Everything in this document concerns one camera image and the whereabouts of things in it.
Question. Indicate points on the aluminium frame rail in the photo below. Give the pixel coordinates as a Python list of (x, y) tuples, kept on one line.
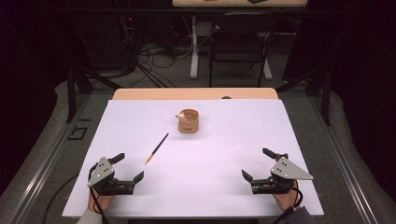
[(342, 168), (46, 161)]

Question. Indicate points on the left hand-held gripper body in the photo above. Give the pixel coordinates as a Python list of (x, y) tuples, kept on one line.
[(101, 172)]

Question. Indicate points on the white board table cover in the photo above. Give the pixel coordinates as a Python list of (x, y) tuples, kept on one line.
[(199, 174)]

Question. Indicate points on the small white mouse figurine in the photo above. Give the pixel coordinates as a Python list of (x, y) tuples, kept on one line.
[(181, 117)]

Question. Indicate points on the person's left hand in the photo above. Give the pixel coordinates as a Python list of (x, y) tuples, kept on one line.
[(101, 202)]

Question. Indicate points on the round wooden pen holder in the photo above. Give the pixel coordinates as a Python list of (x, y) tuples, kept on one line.
[(188, 126)]

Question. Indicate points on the black folding chair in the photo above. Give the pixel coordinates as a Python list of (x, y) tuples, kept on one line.
[(238, 40)]

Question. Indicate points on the black metal stand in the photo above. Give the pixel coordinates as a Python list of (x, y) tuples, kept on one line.
[(71, 93), (326, 99)]

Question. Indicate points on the wooden table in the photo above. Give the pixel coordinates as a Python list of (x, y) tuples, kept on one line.
[(186, 93)]

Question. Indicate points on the wooden desk with white legs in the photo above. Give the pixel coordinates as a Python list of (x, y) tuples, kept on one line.
[(194, 62)]

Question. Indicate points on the person's right hand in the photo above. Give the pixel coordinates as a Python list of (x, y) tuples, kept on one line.
[(286, 200)]

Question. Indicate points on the dark pencil with orange end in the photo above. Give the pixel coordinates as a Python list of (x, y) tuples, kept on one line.
[(157, 148)]

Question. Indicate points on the flat black device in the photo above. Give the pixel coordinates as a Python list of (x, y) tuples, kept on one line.
[(257, 1)]

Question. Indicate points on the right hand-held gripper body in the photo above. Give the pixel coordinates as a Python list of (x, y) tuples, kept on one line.
[(286, 171)]

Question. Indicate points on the black floor bracket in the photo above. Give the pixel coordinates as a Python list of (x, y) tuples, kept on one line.
[(71, 136)]

